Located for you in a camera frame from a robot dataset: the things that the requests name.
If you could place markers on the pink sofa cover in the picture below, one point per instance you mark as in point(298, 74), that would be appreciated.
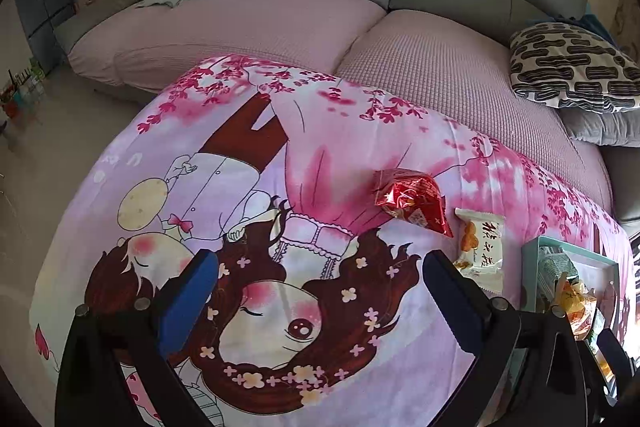
point(250, 22)

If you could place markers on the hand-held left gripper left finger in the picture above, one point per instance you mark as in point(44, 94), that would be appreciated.
point(187, 302)

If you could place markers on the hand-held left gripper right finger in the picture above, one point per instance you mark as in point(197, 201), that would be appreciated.
point(452, 302)

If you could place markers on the floor toy clutter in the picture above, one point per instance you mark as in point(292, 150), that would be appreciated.
point(20, 92)

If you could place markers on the red snack packet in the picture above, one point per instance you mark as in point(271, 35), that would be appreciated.
point(410, 202)

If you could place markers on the printed cartoon blanket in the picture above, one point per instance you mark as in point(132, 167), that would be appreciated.
point(325, 157)

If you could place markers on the teal box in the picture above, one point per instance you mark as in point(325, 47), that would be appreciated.
point(530, 267)

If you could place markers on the grey pillow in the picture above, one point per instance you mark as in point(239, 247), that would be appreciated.
point(600, 127)

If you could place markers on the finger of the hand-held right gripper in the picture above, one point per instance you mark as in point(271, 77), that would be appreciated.
point(615, 352)

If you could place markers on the grey blue cabinet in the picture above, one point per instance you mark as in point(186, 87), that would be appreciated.
point(42, 2)

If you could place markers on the black white patterned pillow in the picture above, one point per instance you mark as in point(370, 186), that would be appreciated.
point(575, 62)

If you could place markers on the cream snack packet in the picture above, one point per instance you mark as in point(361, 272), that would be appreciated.
point(482, 247)

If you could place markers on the blue cloth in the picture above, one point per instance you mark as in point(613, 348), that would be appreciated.
point(595, 24)

